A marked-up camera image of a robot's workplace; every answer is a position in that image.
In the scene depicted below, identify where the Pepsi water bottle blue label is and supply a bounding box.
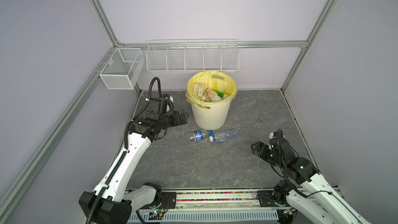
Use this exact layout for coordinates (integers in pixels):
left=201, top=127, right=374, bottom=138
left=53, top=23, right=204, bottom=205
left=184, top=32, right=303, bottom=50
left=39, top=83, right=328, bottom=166
left=188, top=130, right=215, bottom=143

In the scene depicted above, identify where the white bottle red cap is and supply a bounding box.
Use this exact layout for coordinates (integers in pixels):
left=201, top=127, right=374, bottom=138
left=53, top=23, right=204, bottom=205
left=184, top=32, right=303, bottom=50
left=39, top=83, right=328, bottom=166
left=206, top=88, right=222, bottom=102

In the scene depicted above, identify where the clear crushed water bottle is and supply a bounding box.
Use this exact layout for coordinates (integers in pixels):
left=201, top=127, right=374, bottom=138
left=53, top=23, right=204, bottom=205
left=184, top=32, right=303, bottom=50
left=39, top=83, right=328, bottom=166
left=208, top=129, right=240, bottom=143

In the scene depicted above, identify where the clear bottle green label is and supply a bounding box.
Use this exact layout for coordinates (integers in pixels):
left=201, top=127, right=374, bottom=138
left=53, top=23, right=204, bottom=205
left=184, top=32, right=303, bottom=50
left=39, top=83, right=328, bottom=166
left=193, top=82, right=206, bottom=99

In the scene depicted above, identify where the green soda bottle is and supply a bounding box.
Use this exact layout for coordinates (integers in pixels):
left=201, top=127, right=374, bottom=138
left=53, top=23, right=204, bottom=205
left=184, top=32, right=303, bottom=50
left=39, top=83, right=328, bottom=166
left=216, top=91, right=224, bottom=98

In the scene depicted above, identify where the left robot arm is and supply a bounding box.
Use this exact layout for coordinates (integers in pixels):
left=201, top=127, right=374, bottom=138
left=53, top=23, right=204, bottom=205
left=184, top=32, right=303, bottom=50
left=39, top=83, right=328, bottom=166
left=79, top=110, right=188, bottom=224

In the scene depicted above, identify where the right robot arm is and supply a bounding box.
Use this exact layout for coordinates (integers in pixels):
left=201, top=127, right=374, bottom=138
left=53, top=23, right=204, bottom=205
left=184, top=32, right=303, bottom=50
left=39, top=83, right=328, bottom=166
left=251, top=131, right=368, bottom=224

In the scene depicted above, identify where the cream plastic waste bin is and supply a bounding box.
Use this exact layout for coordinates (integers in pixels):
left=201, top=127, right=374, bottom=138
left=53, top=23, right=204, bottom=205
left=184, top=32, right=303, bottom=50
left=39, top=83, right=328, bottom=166
left=191, top=90, right=233, bottom=130

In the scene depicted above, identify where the yellow bin liner bag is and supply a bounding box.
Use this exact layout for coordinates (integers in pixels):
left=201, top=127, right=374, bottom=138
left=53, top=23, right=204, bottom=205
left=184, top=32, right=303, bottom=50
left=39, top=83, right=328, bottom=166
left=186, top=71, right=238, bottom=108

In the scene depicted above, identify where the small white mesh basket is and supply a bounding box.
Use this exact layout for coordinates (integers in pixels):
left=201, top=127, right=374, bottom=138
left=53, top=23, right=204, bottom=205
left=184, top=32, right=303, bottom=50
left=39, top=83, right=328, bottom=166
left=99, top=48, right=145, bottom=90

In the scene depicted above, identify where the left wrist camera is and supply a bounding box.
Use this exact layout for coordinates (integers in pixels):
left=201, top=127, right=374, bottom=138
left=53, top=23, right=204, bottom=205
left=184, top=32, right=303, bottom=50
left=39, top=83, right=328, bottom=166
left=148, top=94, right=174, bottom=115

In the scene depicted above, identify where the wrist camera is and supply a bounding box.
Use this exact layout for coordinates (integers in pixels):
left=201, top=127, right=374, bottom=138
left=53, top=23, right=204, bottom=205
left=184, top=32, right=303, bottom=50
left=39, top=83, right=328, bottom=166
left=148, top=94, right=174, bottom=115
left=269, top=129, right=285, bottom=140

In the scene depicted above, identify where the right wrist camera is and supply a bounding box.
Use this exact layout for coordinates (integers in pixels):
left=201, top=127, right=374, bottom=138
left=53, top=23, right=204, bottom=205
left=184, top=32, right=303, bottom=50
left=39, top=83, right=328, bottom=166
left=269, top=129, right=285, bottom=140

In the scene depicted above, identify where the long white wire shelf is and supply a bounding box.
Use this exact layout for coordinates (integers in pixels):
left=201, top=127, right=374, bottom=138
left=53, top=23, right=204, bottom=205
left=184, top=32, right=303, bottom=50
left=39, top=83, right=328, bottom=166
left=146, top=39, right=240, bottom=73

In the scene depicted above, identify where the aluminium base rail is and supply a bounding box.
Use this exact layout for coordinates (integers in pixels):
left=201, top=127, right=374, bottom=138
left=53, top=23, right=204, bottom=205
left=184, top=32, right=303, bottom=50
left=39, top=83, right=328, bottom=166
left=81, top=188, right=358, bottom=224

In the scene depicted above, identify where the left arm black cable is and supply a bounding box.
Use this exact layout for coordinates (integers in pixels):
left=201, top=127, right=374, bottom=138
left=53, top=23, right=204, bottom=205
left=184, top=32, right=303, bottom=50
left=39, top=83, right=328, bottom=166
left=85, top=77, right=164, bottom=224

